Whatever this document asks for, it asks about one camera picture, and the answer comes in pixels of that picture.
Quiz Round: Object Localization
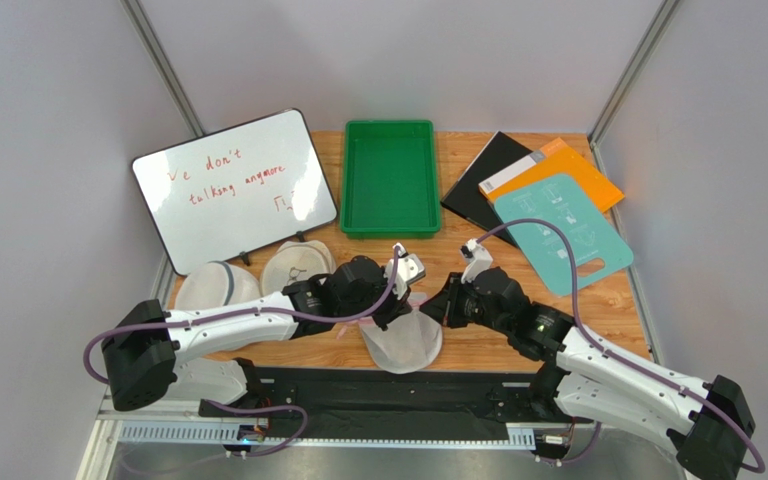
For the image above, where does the white mesh laundry bag pink zipper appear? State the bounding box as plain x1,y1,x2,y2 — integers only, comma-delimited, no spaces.
337,293,443,374

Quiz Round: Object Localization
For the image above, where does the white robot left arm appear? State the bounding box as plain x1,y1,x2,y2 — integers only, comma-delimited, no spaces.
89,252,425,412

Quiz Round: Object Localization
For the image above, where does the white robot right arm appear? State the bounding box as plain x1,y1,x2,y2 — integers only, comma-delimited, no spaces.
420,268,765,479

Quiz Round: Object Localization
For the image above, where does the black notebook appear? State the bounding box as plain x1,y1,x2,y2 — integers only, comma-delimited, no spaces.
440,131,536,246

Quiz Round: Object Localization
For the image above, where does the green plastic tray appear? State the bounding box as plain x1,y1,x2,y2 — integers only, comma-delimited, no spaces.
339,120,442,240

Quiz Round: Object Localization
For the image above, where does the teal plastic board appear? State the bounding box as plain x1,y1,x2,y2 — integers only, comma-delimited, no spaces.
493,175,634,296

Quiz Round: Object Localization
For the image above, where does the orange notebook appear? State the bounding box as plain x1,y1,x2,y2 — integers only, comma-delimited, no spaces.
478,138,625,213

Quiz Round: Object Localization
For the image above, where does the whiteboard with red writing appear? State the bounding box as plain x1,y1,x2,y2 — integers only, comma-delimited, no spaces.
132,109,337,276

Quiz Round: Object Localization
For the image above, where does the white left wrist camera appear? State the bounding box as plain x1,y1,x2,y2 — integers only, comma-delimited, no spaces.
385,243,426,298

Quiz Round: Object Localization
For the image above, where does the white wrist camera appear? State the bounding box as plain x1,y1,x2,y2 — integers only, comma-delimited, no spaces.
460,239,493,284
385,243,426,298

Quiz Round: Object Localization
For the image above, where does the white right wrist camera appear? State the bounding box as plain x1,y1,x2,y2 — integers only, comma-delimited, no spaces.
460,239,493,284

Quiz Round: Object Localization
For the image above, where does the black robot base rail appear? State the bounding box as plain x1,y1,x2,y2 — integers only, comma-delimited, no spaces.
230,362,571,441

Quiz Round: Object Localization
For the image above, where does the white slotted cable duct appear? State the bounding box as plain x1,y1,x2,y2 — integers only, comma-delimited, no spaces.
117,425,537,449

